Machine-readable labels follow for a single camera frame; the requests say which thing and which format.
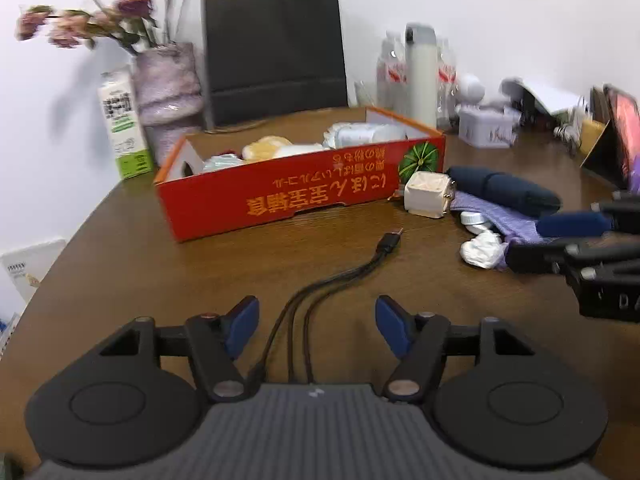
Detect purple mottled vase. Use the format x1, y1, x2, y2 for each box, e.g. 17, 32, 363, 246
135, 42, 206, 166

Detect white thermos flask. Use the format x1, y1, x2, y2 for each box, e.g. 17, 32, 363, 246
402, 22, 438, 128

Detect stack of blue white boxes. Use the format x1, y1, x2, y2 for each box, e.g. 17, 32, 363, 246
0, 310, 22, 357

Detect small white tissue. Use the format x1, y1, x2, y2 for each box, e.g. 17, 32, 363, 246
460, 231, 510, 270

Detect purple drawstring bag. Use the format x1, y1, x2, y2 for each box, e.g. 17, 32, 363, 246
450, 190, 546, 272

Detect wooden desktop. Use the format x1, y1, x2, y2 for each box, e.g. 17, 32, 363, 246
0, 106, 640, 461

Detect black multi-head charging cable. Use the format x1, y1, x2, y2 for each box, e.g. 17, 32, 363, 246
247, 228, 404, 386

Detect orange cardboard box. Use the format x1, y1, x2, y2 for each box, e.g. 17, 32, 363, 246
154, 106, 447, 244

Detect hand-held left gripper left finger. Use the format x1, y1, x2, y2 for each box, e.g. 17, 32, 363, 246
97, 295, 261, 404

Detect white ribbed jar lid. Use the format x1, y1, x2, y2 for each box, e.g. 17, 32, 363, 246
460, 210, 501, 236

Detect white booklet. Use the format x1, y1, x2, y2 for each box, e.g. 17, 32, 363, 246
0, 238, 68, 306

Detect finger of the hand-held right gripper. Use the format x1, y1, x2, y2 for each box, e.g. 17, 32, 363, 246
505, 240, 640, 276
537, 200, 640, 239

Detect shiny teal pouf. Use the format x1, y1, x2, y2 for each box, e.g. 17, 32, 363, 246
202, 154, 246, 174

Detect tablet in dark case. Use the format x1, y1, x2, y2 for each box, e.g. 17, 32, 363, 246
580, 84, 640, 191

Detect black paper bag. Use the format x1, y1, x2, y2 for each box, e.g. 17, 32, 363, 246
200, 0, 349, 131

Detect white round speaker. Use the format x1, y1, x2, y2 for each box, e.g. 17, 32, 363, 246
457, 74, 487, 106

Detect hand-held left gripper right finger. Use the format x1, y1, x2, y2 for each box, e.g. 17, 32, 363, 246
375, 294, 538, 404

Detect clear water bottle red label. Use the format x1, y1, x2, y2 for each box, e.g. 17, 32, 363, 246
376, 32, 408, 116
435, 37, 459, 131

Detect white yellow plush sheep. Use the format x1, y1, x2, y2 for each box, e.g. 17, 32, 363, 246
241, 135, 328, 163

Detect white paper sheet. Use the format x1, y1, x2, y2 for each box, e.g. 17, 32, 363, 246
500, 76, 589, 117

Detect white green milk carton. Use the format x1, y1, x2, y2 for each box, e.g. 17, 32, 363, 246
97, 67, 153, 181

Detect dried pink flowers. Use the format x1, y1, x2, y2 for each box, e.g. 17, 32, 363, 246
15, 0, 217, 56

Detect beige square box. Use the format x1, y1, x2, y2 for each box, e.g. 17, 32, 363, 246
402, 170, 457, 220

